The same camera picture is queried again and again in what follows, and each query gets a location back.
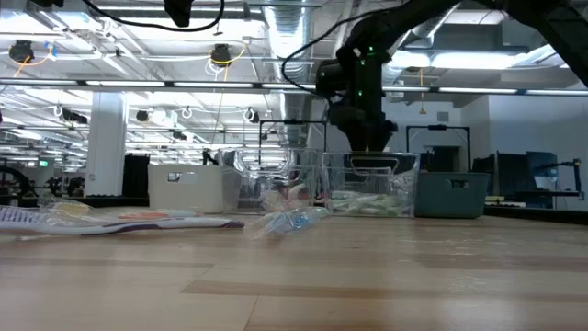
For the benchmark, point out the green toothbrush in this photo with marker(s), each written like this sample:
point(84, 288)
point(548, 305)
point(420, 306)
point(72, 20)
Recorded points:
point(360, 198)
point(383, 210)

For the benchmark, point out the blue toothbrush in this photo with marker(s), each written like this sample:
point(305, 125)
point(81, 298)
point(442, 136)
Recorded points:
point(289, 220)

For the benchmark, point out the purple toothbrush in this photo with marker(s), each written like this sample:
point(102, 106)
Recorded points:
point(115, 227)

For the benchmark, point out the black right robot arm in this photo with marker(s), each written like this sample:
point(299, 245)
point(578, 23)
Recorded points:
point(413, 14)

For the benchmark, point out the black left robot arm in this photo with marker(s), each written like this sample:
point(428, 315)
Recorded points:
point(46, 3)

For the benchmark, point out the grey ceiling pipe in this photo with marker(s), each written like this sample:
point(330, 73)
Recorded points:
point(138, 10)

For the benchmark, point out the long LED light bar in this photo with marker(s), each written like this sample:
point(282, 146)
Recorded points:
point(206, 84)

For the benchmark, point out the clear plastic bin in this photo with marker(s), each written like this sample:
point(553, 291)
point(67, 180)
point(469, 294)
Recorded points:
point(404, 181)
point(275, 170)

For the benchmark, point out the ceiling light panel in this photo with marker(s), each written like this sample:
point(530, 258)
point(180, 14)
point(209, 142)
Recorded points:
point(459, 60)

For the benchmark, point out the teal plastic bin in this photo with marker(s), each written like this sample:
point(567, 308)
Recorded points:
point(450, 197)

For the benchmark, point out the black cabinet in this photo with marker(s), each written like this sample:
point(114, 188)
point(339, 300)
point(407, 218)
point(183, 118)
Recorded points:
point(135, 177)

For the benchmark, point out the white plastic bin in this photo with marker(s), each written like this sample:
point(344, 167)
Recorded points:
point(193, 186)

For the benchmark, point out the black workbench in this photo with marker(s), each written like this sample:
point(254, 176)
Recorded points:
point(55, 200)

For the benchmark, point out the silver spiral air duct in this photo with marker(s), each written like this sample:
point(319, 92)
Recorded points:
point(289, 27)
point(427, 27)

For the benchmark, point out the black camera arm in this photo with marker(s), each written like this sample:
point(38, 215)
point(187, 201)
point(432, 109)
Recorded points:
point(576, 167)

